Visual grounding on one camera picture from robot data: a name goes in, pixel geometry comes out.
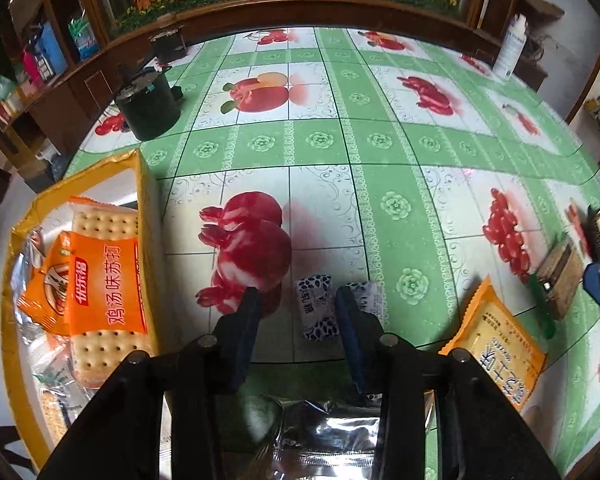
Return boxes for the white small snack packet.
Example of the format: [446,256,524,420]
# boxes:
[345,280,387,322]

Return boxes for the wooden shelf cabinet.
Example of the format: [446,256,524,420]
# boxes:
[0,0,131,191]

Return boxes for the black metal pot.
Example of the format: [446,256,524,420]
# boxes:
[115,66,182,142]

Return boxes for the yellow-orange biscuit packet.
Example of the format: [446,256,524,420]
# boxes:
[437,275,549,407]

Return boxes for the wooden side cabinet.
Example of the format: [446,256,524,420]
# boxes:
[510,0,566,92]

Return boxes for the white spray bottle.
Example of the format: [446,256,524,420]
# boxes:
[492,12,529,82]

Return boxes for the green-blue bottle pack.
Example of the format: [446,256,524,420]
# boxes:
[68,16,100,60]

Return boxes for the silver foil snack packet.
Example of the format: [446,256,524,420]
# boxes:
[220,389,437,480]
[11,280,56,366]

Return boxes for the orange label cracker packet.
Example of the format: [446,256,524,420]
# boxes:
[61,197,152,388]

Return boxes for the blue container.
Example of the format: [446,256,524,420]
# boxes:
[36,22,69,72]

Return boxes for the yellow-rimmed white tray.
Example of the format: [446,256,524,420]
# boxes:
[0,149,167,461]

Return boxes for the green-edged clear cracker packet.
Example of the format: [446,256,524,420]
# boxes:
[529,237,587,337]

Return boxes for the dark green snack packet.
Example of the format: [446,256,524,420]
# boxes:
[32,364,83,443]

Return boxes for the orange cartoon snack packet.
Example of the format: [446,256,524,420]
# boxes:
[20,230,73,337]

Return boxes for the black-white patterned small packet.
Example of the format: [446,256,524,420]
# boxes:
[294,272,342,343]

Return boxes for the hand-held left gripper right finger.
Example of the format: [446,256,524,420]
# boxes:
[334,285,562,480]

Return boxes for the small black metal stand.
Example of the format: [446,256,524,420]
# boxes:
[147,24,188,61]

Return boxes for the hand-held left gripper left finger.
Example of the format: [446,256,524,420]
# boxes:
[37,286,262,480]

